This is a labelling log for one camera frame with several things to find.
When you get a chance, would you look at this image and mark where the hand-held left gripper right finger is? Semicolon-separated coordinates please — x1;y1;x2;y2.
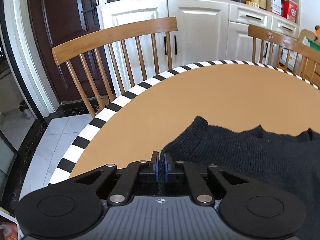
164;152;247;205

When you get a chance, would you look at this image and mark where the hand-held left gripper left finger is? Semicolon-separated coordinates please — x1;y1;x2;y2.
74;151;160;205

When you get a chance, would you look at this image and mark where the black knit sweater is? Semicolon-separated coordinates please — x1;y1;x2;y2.
157;116;320;240

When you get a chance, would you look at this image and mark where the white cabinet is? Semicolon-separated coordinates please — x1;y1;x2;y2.
96;0;301;67

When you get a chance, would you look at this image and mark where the dark brown door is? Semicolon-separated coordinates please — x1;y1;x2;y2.
26;0;112;105

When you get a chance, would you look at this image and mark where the printed packet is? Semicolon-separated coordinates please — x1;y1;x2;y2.
0;209;20;240

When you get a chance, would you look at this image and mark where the wooden spindle chair with sticker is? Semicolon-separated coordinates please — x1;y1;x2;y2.
247;24;320;89

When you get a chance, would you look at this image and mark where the white red box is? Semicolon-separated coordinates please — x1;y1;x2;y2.
271;0;283;16

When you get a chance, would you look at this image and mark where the red printed box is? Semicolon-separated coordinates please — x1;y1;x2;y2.
282;0;299;22

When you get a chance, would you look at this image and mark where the black door handle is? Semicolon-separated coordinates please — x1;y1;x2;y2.
81;0;100;26

